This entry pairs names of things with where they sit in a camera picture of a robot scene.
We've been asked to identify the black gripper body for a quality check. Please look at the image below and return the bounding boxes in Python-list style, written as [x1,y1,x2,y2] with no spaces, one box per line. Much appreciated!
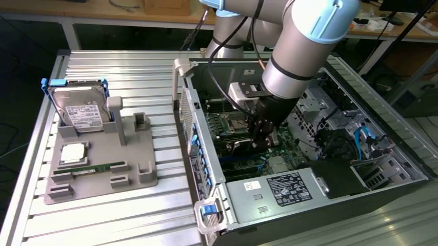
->
[253,95,301,126]

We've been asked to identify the black graphics card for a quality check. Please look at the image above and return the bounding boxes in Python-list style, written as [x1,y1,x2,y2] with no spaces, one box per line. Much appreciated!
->
[227,138,272,157]

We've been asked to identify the CPU socket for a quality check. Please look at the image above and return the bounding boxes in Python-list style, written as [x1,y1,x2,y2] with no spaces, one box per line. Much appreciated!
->
[225,115,250,133]

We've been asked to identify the green motherboard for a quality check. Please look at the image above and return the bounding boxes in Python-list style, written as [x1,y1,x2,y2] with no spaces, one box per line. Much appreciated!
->
[203,98,308,181]

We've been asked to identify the silver chipset heatsink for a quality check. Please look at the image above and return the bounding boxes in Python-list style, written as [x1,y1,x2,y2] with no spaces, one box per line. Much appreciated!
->
[266,156,292,172]

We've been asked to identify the blue expansion slot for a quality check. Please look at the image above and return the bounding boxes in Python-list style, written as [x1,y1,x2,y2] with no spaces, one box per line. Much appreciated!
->
[218,154,258,163]

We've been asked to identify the silver disk bay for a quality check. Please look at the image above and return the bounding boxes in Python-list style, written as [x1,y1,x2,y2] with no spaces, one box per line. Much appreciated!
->
[293,84,345,134]

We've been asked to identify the black expansion slot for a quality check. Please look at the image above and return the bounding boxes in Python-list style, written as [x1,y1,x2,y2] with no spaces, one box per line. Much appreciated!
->
[222,165,262,176]

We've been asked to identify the silver power supply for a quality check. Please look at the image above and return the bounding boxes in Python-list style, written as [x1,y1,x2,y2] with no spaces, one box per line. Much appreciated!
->
[225,166,333,224]

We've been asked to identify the blue case latch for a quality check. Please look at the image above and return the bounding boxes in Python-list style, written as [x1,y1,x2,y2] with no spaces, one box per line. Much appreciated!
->
[201,204,221,217]

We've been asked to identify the silver perforated drive bay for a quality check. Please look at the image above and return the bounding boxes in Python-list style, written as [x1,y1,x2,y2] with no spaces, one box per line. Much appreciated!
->
[350,153,401,190]

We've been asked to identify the black open PC case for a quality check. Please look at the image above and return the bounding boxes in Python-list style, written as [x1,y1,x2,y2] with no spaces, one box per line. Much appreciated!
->
[171,56,438,246]

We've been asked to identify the black equipment box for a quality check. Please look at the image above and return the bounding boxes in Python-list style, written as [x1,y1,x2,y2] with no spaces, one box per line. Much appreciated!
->
[390,83,438,118]

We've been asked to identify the wooden desk with monitor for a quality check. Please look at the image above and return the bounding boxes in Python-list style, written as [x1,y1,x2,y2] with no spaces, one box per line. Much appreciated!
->
[344,10,438,75]

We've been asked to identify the white and black device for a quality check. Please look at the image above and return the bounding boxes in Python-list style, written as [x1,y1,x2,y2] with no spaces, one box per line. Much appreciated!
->
[356,17,392,33]

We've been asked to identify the grey parts rack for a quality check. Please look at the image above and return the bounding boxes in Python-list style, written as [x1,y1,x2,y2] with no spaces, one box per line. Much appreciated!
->
[43,96,161,206]

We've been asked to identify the green RAM stick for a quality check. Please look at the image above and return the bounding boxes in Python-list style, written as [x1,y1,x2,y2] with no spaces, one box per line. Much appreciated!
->
[57,160,125,177]

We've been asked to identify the silver hard disk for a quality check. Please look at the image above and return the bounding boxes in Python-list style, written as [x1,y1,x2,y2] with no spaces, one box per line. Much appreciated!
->
[51,86,114,133]

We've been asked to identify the black slanted pole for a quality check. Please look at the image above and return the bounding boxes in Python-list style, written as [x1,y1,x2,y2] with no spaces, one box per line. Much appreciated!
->
[396,0,436,43]

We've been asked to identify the silver CPU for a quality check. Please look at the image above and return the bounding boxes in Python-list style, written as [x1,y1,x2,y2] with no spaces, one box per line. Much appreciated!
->
[61,143,87,165]

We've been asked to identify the black monitor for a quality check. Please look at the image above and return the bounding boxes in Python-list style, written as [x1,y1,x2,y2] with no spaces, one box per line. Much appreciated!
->
[378,0,425,26]

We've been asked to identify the hard disk drive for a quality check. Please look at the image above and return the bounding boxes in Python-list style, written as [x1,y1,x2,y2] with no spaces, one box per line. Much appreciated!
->
[40,77,117,122]

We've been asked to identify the wooden desk with box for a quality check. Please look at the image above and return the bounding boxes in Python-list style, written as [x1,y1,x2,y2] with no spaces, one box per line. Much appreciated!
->
[0,0,217,51]

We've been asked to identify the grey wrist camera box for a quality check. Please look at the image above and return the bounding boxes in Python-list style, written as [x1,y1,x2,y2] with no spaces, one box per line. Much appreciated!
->
[227,81,268,113]

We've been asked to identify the black wire bundle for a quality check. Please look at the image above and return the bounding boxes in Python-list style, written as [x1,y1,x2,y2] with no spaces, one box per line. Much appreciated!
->
[314,128,360,161]

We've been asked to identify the long black robot cable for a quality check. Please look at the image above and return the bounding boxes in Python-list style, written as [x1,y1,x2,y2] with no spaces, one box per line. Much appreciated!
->
[207,0,265,118]

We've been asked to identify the blue wire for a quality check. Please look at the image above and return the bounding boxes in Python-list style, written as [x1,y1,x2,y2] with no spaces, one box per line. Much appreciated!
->
[353,127,368,160]
[361,122,377,140]

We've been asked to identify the black air duct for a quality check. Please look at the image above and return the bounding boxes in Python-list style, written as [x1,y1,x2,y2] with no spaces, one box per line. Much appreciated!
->
[310,160,373,200]

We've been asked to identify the thin copper-tipped cable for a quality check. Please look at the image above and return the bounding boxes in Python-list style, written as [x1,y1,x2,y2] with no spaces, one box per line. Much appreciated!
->
[250,0,268,70]

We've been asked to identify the plain grey case handle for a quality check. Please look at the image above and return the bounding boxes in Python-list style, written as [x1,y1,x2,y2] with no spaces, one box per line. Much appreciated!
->
[173,57,199,99]

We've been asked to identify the hanging cable with connector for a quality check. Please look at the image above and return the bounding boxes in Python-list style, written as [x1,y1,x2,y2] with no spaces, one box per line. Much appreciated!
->
[181,6,210,52]

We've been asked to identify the grey handle with latch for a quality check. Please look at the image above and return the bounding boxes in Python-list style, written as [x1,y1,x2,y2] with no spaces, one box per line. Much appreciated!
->
[194,196,227,234]

